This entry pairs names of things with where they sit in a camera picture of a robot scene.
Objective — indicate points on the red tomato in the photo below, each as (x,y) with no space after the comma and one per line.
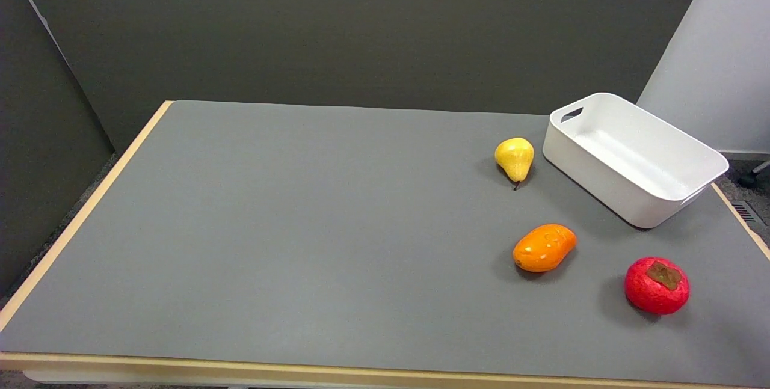
(652,293)

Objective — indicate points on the grey table mat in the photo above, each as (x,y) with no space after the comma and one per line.
(301,226)

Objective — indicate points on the yellow pear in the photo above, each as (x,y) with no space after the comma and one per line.
(514,157)

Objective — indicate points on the orange mango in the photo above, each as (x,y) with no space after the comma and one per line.
(541,249)

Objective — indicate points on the white plastic bin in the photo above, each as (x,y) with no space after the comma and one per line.
(637,160)

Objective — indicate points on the floor vent grille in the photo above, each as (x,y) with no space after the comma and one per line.
(745,213)

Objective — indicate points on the black chair caster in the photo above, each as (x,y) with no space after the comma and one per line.
(749,180)

